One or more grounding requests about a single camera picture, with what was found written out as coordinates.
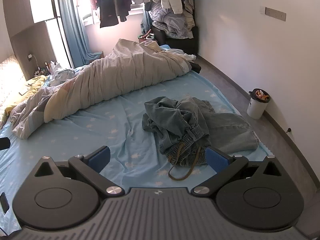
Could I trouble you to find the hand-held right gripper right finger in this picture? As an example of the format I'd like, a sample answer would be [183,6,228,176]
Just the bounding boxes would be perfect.
[191,147,285,195]

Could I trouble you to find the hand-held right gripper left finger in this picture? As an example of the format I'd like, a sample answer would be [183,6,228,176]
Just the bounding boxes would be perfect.
[34,146,125,196]

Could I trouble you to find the blue denim jeans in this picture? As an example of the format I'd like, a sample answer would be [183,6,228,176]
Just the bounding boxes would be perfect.
[142,95,260,180]

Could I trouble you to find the hanging clothes on rack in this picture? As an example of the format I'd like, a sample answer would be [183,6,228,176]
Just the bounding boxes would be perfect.
[142,2,198,39]

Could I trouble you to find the blue star-print bed sheet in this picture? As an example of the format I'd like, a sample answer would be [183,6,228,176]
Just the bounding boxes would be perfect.
[0,45,273,235]

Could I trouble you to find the quilted headboard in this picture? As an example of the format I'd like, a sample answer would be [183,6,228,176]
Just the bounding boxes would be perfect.
[0,55,27,120]

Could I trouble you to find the white trash bin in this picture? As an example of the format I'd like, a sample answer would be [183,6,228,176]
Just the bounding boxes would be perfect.
[247,88,271,119]

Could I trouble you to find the grey beige duvet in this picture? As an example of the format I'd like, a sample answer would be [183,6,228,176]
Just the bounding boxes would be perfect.
[11,39,193,140]

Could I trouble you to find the crumpled white blue cloth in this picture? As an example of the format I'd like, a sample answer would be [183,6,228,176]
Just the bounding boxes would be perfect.
[49,67,78,86]

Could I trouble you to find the dark cloth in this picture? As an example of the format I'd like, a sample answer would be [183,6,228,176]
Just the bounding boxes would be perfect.
[184,61,202,73]

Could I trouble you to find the black ottoman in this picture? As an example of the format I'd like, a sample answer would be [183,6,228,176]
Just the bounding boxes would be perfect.
[152,26,199,55]

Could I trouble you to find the blue curtain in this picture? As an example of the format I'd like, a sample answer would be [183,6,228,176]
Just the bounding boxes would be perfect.
[59,0,92,68]

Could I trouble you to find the dark hanging jacket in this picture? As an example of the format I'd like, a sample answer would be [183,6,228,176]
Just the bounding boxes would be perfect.
[96,0,132,28]

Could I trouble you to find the white wall charger with cable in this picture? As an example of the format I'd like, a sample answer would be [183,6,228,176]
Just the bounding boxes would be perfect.
[27,53,42,74]

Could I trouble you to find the grey wall switch panel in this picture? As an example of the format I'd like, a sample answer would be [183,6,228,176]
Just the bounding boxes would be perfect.
[265,7,287,21]

